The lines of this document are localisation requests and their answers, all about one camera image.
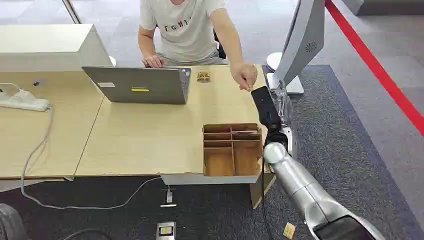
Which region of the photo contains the person's right hand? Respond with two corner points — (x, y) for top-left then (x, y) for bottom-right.
(142, 54), (165, 69)

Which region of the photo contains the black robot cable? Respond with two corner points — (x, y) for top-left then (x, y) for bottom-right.
(260, 155), (275, 240)

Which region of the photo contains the metal pole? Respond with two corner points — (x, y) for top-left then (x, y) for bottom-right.
(61, 0), (83, 25)

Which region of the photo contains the white power strip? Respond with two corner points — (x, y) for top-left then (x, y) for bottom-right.
(0, 88), (51, 113)

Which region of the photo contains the dark grey rounded robot part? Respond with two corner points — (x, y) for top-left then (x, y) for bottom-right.
(0, 203), (29, 240)

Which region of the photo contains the grey-white display stand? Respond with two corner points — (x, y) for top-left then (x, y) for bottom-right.
(265, 0), (327, 96)

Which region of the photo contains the yellow card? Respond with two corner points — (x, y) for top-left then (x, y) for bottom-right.
(283, 222), (296, 240)

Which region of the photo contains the wooden desk leg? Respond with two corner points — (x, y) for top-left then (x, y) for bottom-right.
(249, 173), (277, 210)

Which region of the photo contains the black chair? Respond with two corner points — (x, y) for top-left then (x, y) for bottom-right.
(212, 29), (227, 60)

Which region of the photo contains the metal floor socket box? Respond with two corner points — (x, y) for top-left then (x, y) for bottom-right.
(155, 221), (177, 240)

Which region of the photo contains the person's hand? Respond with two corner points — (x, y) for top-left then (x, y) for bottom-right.
(142, 54), (165, 69)
(230, 62), (259, 92)

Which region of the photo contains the dark grey carpet mat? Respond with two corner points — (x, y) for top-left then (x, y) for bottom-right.
(0, 64), (424, 240)

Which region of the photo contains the small white plug adapter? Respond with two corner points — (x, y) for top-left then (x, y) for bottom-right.
(159, 185), (178, 209)

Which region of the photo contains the wooden compartment box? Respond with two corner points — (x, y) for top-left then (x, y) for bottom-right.
(202, 123), (264, 178)

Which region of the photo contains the dark right robot hand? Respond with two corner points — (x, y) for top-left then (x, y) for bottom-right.
(250, 83), (294, 147)

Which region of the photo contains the grey power cable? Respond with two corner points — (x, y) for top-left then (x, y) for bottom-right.
(19, 105), (163, 211)

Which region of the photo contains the person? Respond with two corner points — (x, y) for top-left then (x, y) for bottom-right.
(137, 0), (259, 92)

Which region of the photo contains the grey laptop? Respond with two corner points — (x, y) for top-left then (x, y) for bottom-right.
(81, 66), (192, 106)

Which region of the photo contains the person's left hand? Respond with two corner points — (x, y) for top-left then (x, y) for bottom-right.
(230, 62), (259, 92)

